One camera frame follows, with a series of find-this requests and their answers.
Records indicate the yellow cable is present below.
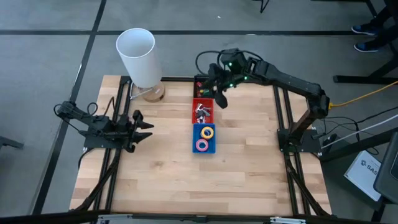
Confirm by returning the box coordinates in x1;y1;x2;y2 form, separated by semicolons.
328;80;398;109

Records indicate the black stand leg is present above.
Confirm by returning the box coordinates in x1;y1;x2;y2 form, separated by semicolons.
251;0;272;14

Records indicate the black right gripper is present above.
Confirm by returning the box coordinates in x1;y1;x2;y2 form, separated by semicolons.
204;63;241;110

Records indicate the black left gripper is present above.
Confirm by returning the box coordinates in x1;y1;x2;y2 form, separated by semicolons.
118;110;155;154

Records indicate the person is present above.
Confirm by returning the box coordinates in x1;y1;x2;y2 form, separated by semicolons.
351;0;398;54

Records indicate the black power adapter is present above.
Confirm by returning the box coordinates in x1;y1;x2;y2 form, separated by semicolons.
323;133;338;146

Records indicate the black chair leg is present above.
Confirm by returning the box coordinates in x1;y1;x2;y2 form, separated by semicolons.
0;135;25;151

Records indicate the black monitor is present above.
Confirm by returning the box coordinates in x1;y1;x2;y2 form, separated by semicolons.
373;132;398;205

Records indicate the yellow tape roll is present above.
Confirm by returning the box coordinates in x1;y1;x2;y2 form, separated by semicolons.
200;126;215;141

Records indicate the silver bracket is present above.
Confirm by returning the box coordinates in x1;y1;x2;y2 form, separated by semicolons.
269;217;307;224
97;213;134;224

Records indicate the white printed box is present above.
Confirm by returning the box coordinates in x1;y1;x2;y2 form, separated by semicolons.
343;150;384;202

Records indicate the white cable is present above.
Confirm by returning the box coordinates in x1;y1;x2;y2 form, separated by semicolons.
322;113;398;149

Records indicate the pink tape roll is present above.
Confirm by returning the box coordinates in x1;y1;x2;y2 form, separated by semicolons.
195;138;210;152

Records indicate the blue plastic basket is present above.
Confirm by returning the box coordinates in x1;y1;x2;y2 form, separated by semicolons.
192;123;216;154

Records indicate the red plastic basket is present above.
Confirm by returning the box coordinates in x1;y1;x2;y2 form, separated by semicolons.
191;97;215;124

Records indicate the black table frame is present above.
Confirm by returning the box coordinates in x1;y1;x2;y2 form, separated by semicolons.
0;74;398;224

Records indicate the black plastic basket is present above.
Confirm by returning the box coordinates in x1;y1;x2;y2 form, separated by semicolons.
192;74;218;99

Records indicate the white lamp with wooden base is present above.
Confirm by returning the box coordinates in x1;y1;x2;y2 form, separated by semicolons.
116;27;166;103

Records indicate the black desk base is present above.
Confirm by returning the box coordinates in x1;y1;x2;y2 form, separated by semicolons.
332;0;398;85

